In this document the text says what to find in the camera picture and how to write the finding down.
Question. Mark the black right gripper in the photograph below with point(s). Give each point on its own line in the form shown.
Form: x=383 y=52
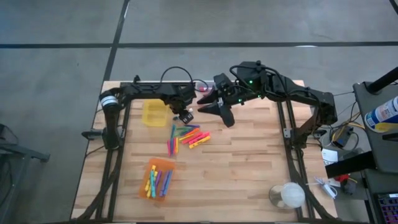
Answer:
x=227 y=93

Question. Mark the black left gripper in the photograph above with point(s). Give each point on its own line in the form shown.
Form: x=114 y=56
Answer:
x=183 y=101

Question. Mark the green-capped whiteboard marker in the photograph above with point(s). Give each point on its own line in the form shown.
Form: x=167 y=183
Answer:
x=189 y=110

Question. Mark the thin purple marker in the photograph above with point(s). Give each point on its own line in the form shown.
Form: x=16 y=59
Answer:
x=193 y=126

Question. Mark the thin orange marker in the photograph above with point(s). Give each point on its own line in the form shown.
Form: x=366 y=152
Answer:
x=192 y=132

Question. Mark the yellow translucent plastic bin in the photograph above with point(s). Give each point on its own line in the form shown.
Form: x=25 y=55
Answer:
x=154 y=115

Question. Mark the pink highlighter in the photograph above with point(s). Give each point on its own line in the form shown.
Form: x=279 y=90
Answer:
x=202 y=136
x=193 y=137

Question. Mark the thin yellow marker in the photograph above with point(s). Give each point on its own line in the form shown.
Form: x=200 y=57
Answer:
x=186 y=137

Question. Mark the yellow-orange highlighter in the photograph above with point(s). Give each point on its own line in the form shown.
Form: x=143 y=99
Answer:
x=199 y=142

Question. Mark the purple highlighter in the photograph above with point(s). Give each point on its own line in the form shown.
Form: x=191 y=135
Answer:
x=163 y=184
x=158 y=178

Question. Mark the blue highlighter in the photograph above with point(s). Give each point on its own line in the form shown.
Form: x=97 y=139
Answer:
x=168 y=182

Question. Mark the teal highlighter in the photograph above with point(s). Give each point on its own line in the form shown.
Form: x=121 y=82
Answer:
x=153 y=185

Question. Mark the yellow highlighter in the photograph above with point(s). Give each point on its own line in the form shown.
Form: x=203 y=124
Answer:
x=148 y=186
x=149 y=194

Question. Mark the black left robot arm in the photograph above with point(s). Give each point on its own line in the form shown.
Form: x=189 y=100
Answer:
x=146 y=90

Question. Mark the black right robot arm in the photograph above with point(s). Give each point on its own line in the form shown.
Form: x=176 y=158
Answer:
x=298 y=93

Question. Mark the clear plastic bin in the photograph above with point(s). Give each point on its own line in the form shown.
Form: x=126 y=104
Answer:
x=211 y=85

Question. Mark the thin blue marker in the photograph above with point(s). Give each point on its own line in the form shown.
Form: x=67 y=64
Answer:
x=171 y=147

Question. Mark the orange translucent plastic bin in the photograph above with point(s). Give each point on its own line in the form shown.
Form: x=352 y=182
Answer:
x=168 y=164

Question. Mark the black table clamp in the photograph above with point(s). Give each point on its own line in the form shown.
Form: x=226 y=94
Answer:
x=91 y=134
x=318 y=133

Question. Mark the white paper card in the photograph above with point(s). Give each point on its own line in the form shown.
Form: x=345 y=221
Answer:
x=329 y=155

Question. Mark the black power adapter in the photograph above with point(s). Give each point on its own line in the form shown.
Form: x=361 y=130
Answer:
x=343 y=138

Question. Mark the small red object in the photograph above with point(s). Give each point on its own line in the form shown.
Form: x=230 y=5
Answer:
x=343 y=178

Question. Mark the grey metal stand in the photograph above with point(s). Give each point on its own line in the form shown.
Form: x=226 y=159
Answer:
x=31 y=154

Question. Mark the small black object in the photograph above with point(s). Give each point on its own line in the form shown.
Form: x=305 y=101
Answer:
x=349 y=187

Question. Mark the white and blue spray can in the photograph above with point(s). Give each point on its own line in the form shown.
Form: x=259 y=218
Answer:
x=384 y=115

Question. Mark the black pole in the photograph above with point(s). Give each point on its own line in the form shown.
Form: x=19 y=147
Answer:
x=384 y=81

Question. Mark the grey cart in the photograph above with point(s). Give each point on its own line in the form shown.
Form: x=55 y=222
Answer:
x=382 y=149

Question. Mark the backlit keyboard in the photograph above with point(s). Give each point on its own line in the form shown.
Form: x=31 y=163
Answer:
x=388 y=208

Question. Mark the black aluminium table frame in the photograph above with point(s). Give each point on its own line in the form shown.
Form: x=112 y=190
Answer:
x=149 y=84

